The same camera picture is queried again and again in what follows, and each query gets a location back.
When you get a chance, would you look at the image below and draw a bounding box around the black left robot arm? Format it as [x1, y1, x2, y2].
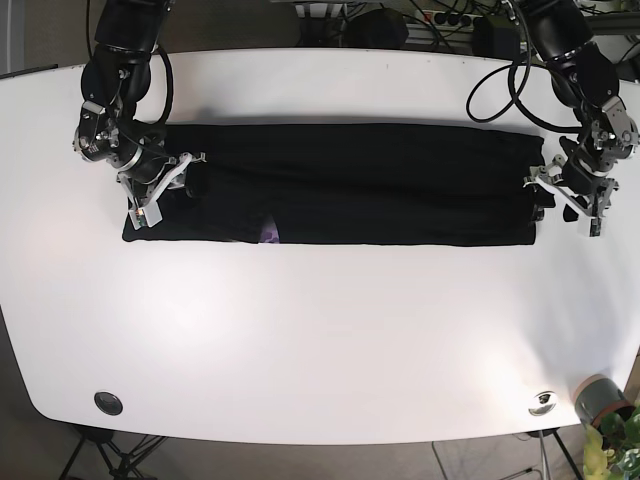
[503, 1, 639, 237]

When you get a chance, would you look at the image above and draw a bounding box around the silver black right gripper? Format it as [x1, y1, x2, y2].
[74, 110, 210, 230]

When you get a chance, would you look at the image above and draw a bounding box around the silver table grommet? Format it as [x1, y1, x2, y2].
[528, 390, 558, 417]

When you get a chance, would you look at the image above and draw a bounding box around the black table grommet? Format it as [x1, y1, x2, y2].
[94, 391, 124, 416]

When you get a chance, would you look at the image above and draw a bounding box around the potted green plant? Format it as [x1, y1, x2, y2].
[572, 375, 639, 480]

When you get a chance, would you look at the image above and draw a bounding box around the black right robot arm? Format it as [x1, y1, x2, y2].
[74, 1, 206, 230]

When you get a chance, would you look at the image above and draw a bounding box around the black T-shirt with emoji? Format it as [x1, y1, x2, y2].
[122, 124, 543, 247]

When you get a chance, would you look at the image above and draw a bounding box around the black tripod stand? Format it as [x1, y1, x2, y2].
[59, 424, 168, 480]

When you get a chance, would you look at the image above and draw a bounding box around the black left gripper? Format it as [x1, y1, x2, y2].
[523, 115, 639, 238]

